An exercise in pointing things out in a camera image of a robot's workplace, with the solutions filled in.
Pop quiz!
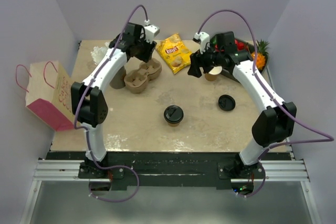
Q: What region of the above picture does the paper bag pink white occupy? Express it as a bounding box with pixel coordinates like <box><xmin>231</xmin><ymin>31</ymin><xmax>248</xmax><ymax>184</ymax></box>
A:
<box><xmin>15</xmin><ymin>61</ymin><xmax>75</xmax><ymax>132</ymax></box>

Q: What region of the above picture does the grey straw holder cup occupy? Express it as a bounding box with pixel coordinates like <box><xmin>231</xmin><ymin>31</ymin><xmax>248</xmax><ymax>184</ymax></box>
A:
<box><xmin>110</xmin><ymin>67</ymin><xmax>127</xmax><ymax>89</ymax></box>

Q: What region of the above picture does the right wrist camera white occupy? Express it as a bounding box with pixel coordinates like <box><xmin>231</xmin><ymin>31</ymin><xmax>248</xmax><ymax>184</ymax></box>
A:
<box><xmin>193</xmin><ymin>32</ymin><xmax>210</xmax><ymax>54</ymax></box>

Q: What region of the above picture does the black coffee cup lid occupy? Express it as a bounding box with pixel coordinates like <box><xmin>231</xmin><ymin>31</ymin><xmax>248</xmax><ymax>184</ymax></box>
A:
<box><xmin>218</xmin><ymin>94</ymin><xmax>236</xmax><ymax>112</ymax></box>

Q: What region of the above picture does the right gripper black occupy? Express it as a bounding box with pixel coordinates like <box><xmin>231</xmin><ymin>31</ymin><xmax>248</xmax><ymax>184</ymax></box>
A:
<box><xmin>188</xmin><ymin>43</ymin><xmax>224</xmax><ymax>78</ymax></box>

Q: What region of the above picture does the small red apple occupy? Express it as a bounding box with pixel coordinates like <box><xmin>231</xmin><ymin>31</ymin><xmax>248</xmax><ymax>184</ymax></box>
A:
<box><xmin>235</xmin><ymin>39</ymin><xmax>245</xmax><ymax>51</ymax></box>

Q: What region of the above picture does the brown paper coffee cup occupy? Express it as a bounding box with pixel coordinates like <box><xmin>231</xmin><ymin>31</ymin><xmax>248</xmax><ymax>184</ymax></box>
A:
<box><xmin>205</xmin><ymin>66</ymin><xmax>223</xmax><ymax>82</ymax></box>

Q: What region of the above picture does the orange toy pineapple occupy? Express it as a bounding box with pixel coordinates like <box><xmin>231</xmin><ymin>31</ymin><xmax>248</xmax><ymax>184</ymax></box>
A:
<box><xmin>256</xmin><ymin>40</ymin><xmax>269</xmax><ymax>72</ymax></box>

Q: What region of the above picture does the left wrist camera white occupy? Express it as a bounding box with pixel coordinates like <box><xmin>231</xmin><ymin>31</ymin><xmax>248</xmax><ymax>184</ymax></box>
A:
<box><xmin>144</xmin><ymin>19</ymin><xmax>160</xmax><ymax>43</ymax></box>

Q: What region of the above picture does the yellow Lays chips bag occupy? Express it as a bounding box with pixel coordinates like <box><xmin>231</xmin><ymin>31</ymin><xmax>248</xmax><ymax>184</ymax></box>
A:
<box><xmin>155</xmin><ymin>33</ymin><xmax>192</xmax><ymax>74</ymax></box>

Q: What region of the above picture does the dark green fruit tray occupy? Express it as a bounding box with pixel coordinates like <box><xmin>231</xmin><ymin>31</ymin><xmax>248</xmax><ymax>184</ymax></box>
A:
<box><xmin>209</xmin><ymin>35</ymin><xmax>269</xmax><ymax>79</ymax></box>

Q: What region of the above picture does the aluminium rail frame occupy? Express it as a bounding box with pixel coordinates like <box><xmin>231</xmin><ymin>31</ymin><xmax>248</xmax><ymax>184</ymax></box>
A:
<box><xmin>19</xmin><ymin>119</ymin><xmax>322</xmax><ymax>224</ymax></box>

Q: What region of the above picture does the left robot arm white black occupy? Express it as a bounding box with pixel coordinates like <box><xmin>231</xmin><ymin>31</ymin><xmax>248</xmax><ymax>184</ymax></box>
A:
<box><xmin>71</xmin><ymin>20</ymin><xmax>160</xmax><ymax>178</ymax></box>

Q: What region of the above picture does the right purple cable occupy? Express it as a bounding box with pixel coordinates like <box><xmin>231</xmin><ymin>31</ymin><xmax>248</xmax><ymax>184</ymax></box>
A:
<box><xmin>196</xmin><ymin>9</ymin><xmax>334</xmax><ymax>198</ymax></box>

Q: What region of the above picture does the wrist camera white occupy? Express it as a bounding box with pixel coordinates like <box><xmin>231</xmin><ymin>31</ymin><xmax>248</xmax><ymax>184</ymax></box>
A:
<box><xmin>144</xmin><ymin>19</ymin><xmax>160</xmax><ymax>43</ymax></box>
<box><xmin>193</xmin><ymin>32</ymin><xmax>210</xmax><ymax>54</ymax></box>

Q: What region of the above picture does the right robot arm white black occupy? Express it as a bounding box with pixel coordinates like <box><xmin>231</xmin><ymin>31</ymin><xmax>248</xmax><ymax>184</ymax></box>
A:
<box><xmin>188</xmin><ymin>31</ymin><xmax>297</xmax><ymax>178</ymax></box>

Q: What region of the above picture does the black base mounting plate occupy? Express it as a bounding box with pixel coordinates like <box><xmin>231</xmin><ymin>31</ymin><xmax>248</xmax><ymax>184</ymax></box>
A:
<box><xmin>46</xmin><ymin>151</ymin><xmax>292</xmax><ymax>192</ymax></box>

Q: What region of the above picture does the cardboard cup carrier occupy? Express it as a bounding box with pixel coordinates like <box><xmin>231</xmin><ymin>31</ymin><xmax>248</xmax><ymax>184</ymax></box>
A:
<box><xmin>124</xmin><ymin>58</ymin><xmax>162</xmax><ymax>94</ymax></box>

